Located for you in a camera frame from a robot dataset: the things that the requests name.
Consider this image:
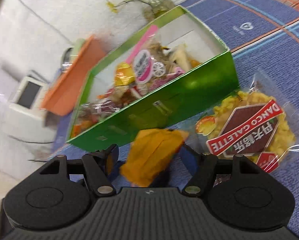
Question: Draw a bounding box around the small clear brown snack packet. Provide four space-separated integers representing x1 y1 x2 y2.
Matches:
78 99 120 124

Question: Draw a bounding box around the pink strip snack bag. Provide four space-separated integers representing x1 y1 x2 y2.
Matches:
126 25 167 87

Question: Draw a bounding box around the cream wafer snack packet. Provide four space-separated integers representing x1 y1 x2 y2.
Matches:
168 44 200 72

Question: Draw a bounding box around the orange plastic basin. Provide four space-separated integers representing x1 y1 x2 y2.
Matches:
40 35 106 116

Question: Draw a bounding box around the blue patterned tablecloth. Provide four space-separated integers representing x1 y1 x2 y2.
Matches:
49 0 299 238

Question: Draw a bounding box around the clear galette snack bag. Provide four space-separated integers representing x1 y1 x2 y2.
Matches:
194 70 299 173

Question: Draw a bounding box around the white appliance with screen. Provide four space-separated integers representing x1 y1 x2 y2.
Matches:
8 76 49 122

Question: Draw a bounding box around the yellow snack bag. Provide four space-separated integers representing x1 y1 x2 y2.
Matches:
114 62 135 86

